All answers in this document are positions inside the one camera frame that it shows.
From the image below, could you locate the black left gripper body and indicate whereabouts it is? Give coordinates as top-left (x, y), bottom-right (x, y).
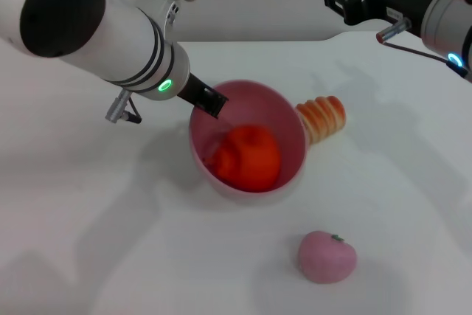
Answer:
top-left (176, 72), bottom-right (204, 108)

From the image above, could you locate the orange squishy toy fruit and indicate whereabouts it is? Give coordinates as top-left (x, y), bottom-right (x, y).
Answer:
top-left (203, 123), bottom-right (282, 193)

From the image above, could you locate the pink plastic bowl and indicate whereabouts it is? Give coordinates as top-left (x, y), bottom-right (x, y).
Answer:
top-left (188, 79), bottom-right (308, 205)

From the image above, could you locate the striped toy bread roll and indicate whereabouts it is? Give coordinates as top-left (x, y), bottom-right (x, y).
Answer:
top-left (294, 95), bottom-right (348, 146)

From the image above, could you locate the pink toy apple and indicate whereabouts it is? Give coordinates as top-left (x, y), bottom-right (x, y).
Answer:
top-left (297, 230), bottom-right (358, 286)

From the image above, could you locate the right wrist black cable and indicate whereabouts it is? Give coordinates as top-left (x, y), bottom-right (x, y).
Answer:
top-left (375, 17), bottom-right (470, 77)

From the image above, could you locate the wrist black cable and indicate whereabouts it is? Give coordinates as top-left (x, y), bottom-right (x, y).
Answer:
top-left (105, 88), bottom-right (143, 125)
top-left (375, 17), bottom-right (470, 77)

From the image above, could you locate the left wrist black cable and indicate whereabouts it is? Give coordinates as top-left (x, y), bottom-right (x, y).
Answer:
top-left (105, 88), bottom-right (143, 125)

